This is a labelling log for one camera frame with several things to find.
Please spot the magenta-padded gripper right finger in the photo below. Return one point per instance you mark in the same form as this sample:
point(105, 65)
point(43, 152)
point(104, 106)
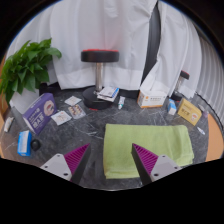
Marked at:
point(146, 159)

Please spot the small purple packet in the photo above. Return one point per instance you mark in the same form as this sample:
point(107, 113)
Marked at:
point(204, 111)

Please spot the small white tube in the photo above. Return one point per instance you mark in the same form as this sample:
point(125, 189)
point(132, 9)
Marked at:
point(201, 130)

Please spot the small black round object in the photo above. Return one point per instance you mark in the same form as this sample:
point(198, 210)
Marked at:
point(35, 144)

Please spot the white ointment tube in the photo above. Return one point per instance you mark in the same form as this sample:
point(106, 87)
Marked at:
point(121, 102)

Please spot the small blue box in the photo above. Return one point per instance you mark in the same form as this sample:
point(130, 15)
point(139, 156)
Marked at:
point(24, 143)

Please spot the green towel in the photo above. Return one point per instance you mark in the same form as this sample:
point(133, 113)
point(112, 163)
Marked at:
point(150, 136)

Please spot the white paper card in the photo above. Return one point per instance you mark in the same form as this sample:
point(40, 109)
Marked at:
point(72, 100)

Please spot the white and orange box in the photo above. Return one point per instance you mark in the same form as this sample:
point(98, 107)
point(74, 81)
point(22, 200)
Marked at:
point(151, 99)

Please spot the purple cardboard box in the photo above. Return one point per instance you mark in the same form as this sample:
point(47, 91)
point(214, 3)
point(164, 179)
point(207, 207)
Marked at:
point(38, 113)

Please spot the yellow cardboard box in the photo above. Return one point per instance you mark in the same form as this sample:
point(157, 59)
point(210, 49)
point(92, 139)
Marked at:
point(189, 111)

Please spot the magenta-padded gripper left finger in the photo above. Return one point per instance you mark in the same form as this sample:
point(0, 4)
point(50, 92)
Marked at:
point(75, 159)

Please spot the white curtain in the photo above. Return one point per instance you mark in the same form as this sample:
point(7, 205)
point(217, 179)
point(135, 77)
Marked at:
point(173, 43)
point(86, 26)

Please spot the white packet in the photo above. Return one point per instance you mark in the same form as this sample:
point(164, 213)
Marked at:
point(8, 124)

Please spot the white medicine card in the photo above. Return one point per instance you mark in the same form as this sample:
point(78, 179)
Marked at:
point(61, 117)

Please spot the green potted plant, white pot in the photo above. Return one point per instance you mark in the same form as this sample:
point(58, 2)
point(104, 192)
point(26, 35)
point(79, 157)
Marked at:
point(26, 66)

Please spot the small blue white carton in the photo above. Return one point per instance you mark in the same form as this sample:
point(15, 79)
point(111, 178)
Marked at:
point(172, 107)

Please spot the pill blister pack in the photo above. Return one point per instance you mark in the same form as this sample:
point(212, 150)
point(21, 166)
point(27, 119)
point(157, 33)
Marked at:
point(76, 111)

